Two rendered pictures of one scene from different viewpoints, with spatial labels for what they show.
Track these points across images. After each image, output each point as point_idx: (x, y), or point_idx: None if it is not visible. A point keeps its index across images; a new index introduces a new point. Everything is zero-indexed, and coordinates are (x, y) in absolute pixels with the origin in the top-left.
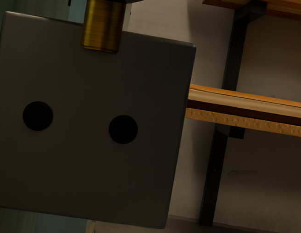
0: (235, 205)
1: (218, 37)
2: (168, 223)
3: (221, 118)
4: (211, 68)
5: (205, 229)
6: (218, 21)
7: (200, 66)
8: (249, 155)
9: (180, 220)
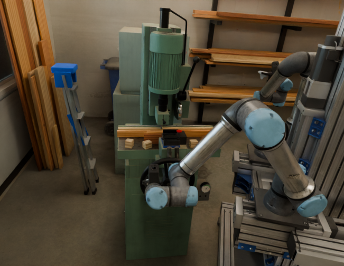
0: (208, 115)
1: (200, 65)
2: (188, 124)
3: (203, 101)
4: (198, 75)
5: (200, 124)
6: (200, 60)
7: (195, 75)
8: None
9: (192, 122)
